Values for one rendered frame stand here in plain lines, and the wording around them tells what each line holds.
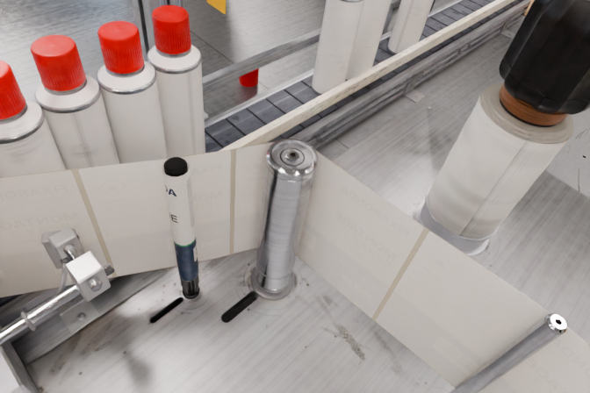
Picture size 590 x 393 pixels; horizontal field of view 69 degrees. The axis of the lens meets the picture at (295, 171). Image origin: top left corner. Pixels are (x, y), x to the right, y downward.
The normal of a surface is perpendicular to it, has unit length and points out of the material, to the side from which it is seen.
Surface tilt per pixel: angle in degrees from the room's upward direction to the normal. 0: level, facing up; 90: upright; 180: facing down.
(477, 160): 91
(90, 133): 90
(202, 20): 0
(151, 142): 90
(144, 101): 90
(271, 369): 0
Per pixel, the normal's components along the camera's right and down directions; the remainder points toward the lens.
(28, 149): 0.74, 0.55
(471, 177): -0.77, 0.36
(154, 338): 0.11, -0.67
